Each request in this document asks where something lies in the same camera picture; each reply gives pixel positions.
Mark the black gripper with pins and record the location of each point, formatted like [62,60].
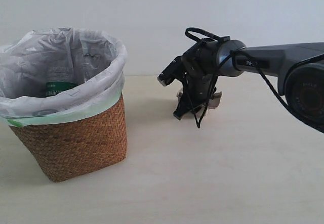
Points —
[199,62]

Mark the brown pulp cardboard tray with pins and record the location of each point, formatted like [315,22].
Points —
[213,103]

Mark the green label water bottle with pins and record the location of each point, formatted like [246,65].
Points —
[59,79]

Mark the red label soda bottle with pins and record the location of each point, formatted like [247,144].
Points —
[93,64]

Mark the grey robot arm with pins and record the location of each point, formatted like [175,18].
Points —
[297,67]

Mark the brown woven wicker waste basket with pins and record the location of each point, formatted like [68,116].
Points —
[67,150]

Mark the translucent white bin liner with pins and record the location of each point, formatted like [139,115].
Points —
[24,66]

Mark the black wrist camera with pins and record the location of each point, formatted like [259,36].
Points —
[175,70]

